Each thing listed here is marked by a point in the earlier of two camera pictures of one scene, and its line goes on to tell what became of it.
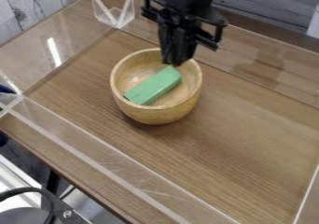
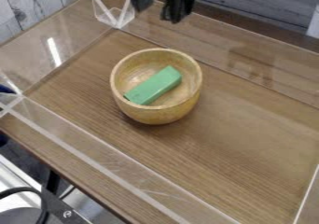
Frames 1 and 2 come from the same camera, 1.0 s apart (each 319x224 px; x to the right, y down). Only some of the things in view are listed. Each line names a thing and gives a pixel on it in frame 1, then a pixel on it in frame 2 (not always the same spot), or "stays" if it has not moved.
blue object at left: (7, 90) stays
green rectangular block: (154, 88) stays
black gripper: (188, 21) -> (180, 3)
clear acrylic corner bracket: (116, 17) stays
